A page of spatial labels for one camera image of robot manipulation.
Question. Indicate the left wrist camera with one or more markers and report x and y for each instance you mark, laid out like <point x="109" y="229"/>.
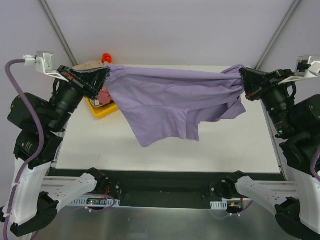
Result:
<point x="44" y="63"/>

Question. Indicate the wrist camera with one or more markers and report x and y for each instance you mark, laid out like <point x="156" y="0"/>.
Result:
<point x="44" y="63"/>
<point x="307" y="67"/>

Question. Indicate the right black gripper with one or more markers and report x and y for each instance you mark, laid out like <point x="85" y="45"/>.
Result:
<point x="263" y="84"/>

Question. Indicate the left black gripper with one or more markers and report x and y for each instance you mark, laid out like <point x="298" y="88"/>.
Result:
<point x="77" y="83"/>

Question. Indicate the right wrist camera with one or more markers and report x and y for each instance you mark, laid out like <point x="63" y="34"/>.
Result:
<point x="307" y="67"/>

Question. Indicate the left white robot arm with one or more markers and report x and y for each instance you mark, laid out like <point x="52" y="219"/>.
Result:
<point x="29" y="209"/>

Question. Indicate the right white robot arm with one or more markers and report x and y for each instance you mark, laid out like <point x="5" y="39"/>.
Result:
<point x="298" y="126"/>

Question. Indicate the right white cable duct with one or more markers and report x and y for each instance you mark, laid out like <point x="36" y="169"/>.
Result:
<point x="219" y="205"/>

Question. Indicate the yellow plastic tray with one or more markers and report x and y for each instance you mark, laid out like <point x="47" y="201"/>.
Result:
<point x="102" y="111"/>

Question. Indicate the left white cable duct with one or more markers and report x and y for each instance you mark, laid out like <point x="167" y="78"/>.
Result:
<point x="91" y="201"/>

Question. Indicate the white cable duct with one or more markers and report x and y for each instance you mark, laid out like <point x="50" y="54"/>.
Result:
<point x="219" y="205"/>
<point x="91" y="201"/>

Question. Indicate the purple t-shirt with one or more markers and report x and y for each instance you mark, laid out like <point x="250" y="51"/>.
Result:
<point x="163" y="103"/>

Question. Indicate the pink t-shirt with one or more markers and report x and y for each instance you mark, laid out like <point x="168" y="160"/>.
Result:
<point x="104" y="97"/>

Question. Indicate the orange red cloth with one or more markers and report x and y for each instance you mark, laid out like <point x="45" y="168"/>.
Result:
<point x="107" y="58"/>

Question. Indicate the beige t-shirt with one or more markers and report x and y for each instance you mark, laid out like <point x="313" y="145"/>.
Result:
<point x="89" y="65"/>

